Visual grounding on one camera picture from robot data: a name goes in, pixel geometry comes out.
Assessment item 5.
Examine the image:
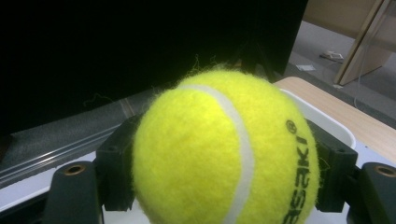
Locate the white paper scrap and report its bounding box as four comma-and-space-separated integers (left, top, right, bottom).
294, 63, 317, 72

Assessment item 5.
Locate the grey metal rail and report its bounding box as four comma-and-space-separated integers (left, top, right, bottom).
0, 122, 125, 189

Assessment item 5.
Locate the white plastic box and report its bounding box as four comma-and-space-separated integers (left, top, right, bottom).
0, 88, 358, 224

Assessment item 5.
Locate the white item on floor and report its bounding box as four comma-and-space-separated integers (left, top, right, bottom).
318, 50, 345, 63

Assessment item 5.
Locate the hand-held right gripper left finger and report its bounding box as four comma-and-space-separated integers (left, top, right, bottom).
94, 114, 144, 212

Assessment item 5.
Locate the black backdrop panel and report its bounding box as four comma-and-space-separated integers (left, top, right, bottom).
0, 0, 310, 138

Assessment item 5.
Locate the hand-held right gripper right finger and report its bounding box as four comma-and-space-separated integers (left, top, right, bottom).
306, 119, 359, 214

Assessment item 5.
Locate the yellow tennis ball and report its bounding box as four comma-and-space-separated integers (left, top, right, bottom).
131, 68, 321, 224

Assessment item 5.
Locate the black tripod stand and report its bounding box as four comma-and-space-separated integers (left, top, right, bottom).
228, 38, 276, 83

